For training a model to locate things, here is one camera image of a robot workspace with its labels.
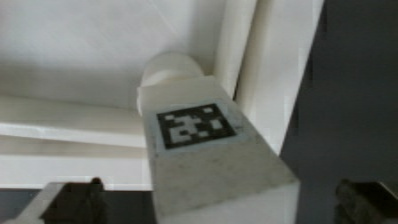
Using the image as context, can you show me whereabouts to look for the white square tabletop panel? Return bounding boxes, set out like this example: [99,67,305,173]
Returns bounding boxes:
[0,0,257,147]

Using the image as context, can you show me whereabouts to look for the white U-shaped obstacle fence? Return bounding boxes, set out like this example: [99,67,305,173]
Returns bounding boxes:
[0,0,325,190]

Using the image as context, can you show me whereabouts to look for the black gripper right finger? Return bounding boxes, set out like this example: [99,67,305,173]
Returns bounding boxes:
[334,179,398,224]

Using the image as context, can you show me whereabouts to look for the white table leg with tag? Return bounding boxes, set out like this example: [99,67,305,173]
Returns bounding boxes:
[137,53,300,224]

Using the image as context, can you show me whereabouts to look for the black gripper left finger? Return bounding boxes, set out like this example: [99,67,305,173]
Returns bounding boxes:
[39,178,106,224]

